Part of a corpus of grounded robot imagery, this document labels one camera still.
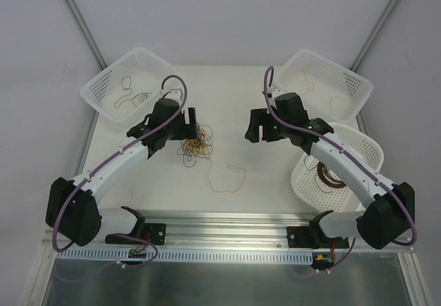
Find yellow and dark cables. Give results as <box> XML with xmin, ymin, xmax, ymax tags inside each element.
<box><xmin>176</xmin><ymin>122</ymin><xmax>214</xmax><ymax>169</ymax></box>

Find yellow cable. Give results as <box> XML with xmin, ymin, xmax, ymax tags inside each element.
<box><xmin>208</xmin><ymin>159</ymin><xmax>247</xmax><ymax>194</ymax></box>

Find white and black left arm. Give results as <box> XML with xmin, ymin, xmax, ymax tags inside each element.
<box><xmin>45</xmin><ymin>98</ymin><xmax>198</xmax><ymax>246</ymax></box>

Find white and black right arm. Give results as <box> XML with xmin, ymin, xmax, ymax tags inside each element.
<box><xmin>245</xmin><ymin>92</ymin><xmax>418</xmax><ymax>249</ymax></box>

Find white basket far right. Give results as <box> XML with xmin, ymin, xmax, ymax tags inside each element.
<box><xmin>274</xmin><ymin>49</ymin><xmax>373</xmax><ymax>123</ymax></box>

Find white basket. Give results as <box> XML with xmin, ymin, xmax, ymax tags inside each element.
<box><xmin>80</xmin><ymin>47</ymin><xmax>176</xmax><ymax>125</ymax></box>
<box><xmin>291</xmin><ymin>122</ymin><xmax>384</xmax><ymax>213</ymax></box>
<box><xmin>274</xmin><ymin>49</ymin><xmax>373</xmax><ymax>123</ymax></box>

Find white basket far left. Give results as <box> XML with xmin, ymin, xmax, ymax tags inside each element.
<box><xmin>80</xmin><ymin>47</ymin><xmax>176</xmax><ymax>125</ymax></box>

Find white basket near right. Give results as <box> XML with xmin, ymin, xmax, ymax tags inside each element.
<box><xmin>291</xmin><ymin>122</ymin><xmax>384</xmax><ymax>213</ymax></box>

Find orange cable in right basket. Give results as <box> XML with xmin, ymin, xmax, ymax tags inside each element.
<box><xmin>296</xmin><ymin>70</ymin><xmax>342</xmax><ymax>114</ymax></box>

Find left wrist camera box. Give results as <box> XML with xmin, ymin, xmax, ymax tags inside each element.
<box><xmin>159</xmin><ymin>88</ymin><xmax>184</xmax><ymax>102</ymax></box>

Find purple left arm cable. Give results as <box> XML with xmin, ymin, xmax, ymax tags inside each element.
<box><xmin>51</xmin><ymin>74</ymin><xmax>189</xmax><ymax>254</ymax></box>

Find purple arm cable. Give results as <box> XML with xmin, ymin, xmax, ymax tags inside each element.
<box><xmin>51</xmin><ymin>74</ymin><xmax>189</xmax><ymax>254</ymax></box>
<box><xmin>263</xmin><ymin>65</ymin><xmax>418</xmax><ymax>245</ymax></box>

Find dark cable in left basket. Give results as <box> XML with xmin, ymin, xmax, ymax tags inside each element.
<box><xmin>113</xmin><ymin>74</ymin><xmax>153</xmax><ymax>108</ymax></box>

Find brown cable coil in basket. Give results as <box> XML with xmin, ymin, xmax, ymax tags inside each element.
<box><xmin>313</xmin><ymin>161</ymin><xmax>349</xmax><ymax>195</ymax></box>

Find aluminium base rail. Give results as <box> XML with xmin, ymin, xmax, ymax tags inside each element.
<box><xmin>43</xmin><ymin>209</ymin><xmax>414</xmax><ymax>254</ymax></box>

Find white slotted cable duct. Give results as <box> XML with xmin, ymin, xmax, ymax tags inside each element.
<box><xmin>58</xmin><ymin>247</ymin><xmax>313</xmax><ymax>265</ymax></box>

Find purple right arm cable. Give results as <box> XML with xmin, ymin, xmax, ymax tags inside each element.
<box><xmin>263</xmin><ymin>65</ymin><xmax>418</xmax><ymax>245</ymax></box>

